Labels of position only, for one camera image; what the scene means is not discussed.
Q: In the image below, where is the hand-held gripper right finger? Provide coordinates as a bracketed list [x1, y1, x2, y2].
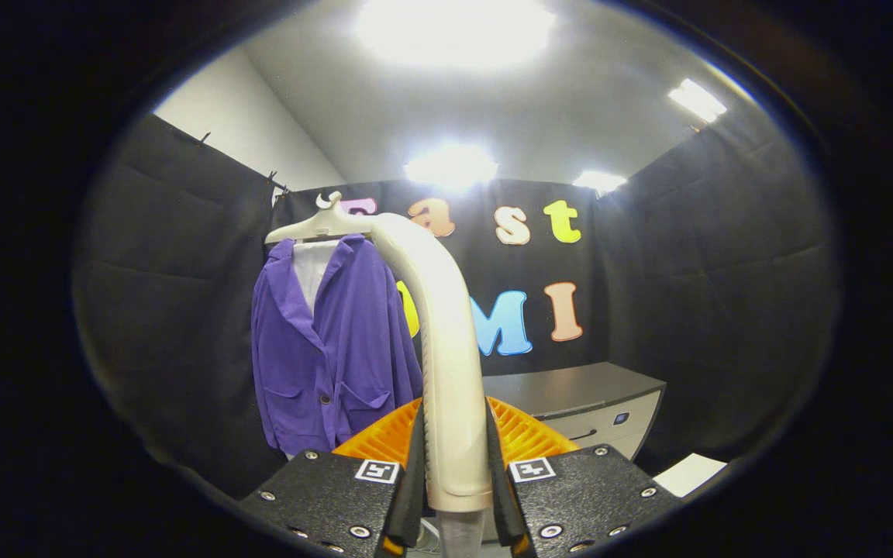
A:
[485, 395, 684, 558]

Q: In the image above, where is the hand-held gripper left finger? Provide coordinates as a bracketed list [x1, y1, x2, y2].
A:
[237, 397, 426, 558]

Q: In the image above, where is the purple jacket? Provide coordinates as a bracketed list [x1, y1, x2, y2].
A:
[251, 235, 424, 458]

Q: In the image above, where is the white garment steamer head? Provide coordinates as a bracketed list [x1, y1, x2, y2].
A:
[369, 212, 494, 514]

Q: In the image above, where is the white clothes hanger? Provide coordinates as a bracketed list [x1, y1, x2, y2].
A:
[264, 191, 374, 245]

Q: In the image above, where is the white paper sheet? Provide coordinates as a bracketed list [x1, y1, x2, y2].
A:
[652, 453, 728, 498]

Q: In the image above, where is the grey cabinet with dark top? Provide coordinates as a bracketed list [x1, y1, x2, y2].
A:
[481, 361, 667, 466]

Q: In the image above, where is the black backdrop cloth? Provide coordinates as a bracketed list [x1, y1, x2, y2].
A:
[73, 115, 839, 501]

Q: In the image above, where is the ceiling light panel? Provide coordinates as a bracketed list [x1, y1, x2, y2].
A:
[404, 146, 499, 188]
[667, 78, 728, 123]
[355, 0, 556, 67]
[573, 170, 628, 195]

